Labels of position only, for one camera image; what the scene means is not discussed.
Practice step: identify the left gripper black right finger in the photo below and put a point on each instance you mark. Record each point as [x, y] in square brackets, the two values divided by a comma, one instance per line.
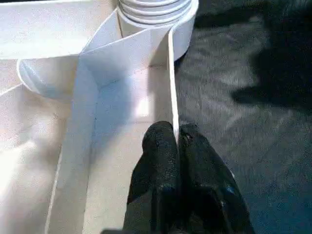
[212, 190]

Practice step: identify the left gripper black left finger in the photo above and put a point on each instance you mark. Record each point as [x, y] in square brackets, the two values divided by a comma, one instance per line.
[156, 182]

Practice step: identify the white plastic table top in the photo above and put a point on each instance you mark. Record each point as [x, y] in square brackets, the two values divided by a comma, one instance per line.
[61, 122]

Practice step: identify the white plastic table leg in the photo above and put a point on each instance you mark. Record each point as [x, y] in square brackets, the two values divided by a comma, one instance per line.
[158, 9]

